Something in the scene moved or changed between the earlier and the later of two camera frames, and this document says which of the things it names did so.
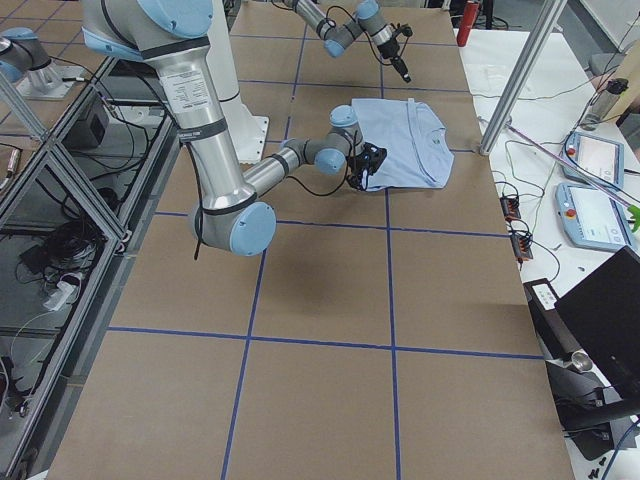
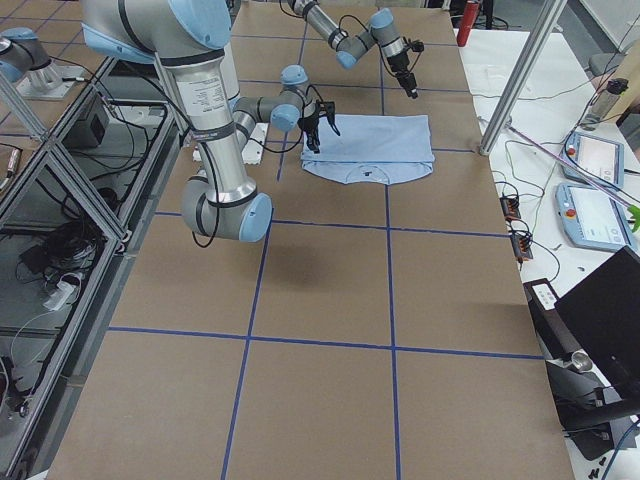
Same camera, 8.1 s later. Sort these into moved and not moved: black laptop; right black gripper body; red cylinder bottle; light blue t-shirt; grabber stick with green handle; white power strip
Moved: light blue t-shirt; right black gripper body
Not moved: black laptop; white power strip; grabber stick with green handle; red cylinder bottle
